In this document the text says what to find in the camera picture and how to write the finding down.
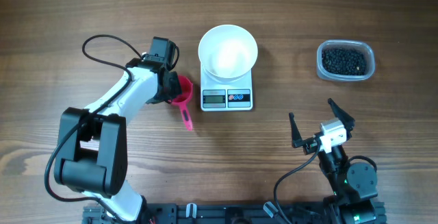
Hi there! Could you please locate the white bowl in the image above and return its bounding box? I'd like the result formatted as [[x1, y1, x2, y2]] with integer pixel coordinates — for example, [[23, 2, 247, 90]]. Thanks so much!
[[198, 25, 259, 79]]

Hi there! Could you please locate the pink measuring scoop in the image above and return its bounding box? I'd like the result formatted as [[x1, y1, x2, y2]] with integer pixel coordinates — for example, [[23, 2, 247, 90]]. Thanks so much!
[[171, 75, 193, 131]]

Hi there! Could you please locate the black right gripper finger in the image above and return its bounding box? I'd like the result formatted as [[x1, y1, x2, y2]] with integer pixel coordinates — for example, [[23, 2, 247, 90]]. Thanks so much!
[[328, 98, 355, 131], [289, 112, 304, 148]]

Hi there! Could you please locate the clear plastic container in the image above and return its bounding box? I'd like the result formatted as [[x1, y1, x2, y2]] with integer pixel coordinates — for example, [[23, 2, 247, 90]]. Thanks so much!
[[316, 40, 376, 82]]

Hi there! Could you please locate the white digital kitchen scale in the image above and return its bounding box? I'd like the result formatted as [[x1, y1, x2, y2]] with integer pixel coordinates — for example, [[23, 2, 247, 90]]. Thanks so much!
[[201, 67, 253, 112]]

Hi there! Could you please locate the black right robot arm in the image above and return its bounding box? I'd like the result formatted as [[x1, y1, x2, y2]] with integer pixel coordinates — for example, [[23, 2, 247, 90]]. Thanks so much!
[[289, 99, 387, 224]]

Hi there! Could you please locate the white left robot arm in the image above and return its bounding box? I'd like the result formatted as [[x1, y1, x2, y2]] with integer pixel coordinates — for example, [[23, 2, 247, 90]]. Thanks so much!
[[44, 37, 182, 223]]

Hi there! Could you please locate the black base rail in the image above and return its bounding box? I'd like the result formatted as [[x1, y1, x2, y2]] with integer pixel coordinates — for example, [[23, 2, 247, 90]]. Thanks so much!
[[81, 201, 387, 224]]

